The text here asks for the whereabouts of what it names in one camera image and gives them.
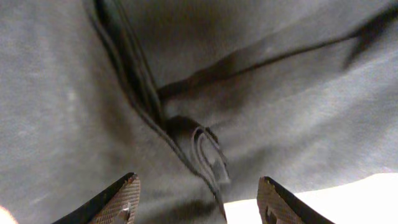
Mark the black t-shirt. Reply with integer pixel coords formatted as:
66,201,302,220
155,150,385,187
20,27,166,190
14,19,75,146
1,0,397,223

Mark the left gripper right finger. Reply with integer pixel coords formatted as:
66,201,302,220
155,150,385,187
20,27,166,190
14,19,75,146
257,177,333,224

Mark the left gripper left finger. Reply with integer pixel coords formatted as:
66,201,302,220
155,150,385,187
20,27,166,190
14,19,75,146
54,172,141,224

